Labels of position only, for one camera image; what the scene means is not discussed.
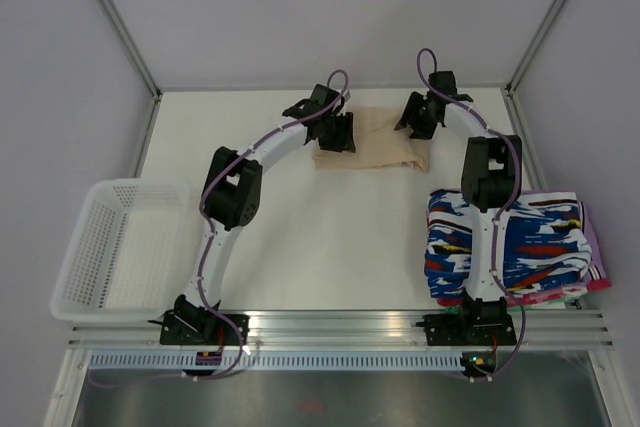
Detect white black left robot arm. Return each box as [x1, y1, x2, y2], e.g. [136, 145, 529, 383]
[172, 84, 356, 344]

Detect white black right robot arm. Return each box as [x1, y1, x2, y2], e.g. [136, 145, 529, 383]
[395, 71, 522, 308]

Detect white slotted cable duct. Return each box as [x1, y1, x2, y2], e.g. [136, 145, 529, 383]
[89, 350, 464, 372]

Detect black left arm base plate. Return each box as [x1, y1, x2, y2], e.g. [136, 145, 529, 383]
[159, 314, 249, 347]

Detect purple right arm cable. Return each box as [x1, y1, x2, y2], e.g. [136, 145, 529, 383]
[417, 48, 529, 384]

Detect blue patterned folded trousers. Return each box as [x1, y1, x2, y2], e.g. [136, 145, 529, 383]
[423, 188, 601, 306]

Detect aluminium mounting rail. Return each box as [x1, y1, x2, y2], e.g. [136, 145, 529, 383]
[66, 309, 614, 351]

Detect right aluminium frame post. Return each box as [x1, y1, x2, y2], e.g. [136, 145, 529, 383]
[506, 0, 569, 97]

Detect white perforated plastic basket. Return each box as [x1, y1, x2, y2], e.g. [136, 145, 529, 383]
[50, 178, 190, 324]

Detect left aluminium frame post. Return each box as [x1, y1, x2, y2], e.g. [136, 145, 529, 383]
[95, 0, 161, 100]

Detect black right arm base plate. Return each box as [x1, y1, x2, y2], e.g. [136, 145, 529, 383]
[416, 313, 517, 347]

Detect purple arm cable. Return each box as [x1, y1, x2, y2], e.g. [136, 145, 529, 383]
[417, 48, 529, 384]
[85, 69, 352, 390]

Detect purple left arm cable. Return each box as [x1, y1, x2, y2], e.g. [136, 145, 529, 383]
[85, 69, 352, 390]

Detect folded clothes stack underneath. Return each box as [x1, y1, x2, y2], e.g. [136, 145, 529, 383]
[424, 188, 612, 309]

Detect aluminium frame post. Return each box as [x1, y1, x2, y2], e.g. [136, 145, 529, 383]
[95, 0, 161, 100]
[506, 0, 569, 97]

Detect beige trousers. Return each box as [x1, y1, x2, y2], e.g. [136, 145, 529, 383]
[313, 106, 430, 174]

